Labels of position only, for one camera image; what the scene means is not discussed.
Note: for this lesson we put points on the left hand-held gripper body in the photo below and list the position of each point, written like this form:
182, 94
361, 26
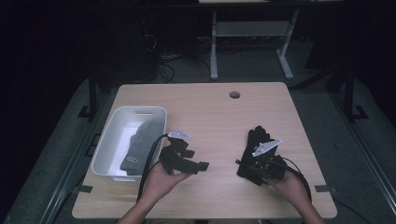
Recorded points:
176, 161

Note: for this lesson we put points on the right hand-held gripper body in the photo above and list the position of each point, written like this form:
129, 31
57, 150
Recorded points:
271, 166

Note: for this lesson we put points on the black glove with round button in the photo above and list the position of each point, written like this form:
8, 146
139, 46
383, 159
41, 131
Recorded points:
249, 161

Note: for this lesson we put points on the grey mitten with label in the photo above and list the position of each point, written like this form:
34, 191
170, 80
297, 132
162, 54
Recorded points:
134, 157

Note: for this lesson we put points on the white plastic bin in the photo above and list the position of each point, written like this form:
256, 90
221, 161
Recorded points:
115, 143

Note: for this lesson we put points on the person's left hand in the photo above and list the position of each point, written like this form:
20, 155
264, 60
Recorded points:
158, 183

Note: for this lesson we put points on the person's right hand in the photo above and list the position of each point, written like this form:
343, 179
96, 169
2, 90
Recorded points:
291, 186

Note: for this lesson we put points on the black tape strip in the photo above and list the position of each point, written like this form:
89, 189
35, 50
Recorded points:
325, 188
83, 188

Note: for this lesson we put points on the grey metal floor rail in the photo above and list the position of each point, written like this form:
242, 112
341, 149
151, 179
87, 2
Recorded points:
74, 161
364, 155

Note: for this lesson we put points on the black metal stand post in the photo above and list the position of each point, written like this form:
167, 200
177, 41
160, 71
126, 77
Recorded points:
349, 93
92, 93

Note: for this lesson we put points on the grey metal desk frame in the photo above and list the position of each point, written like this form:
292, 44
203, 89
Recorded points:
249, 28

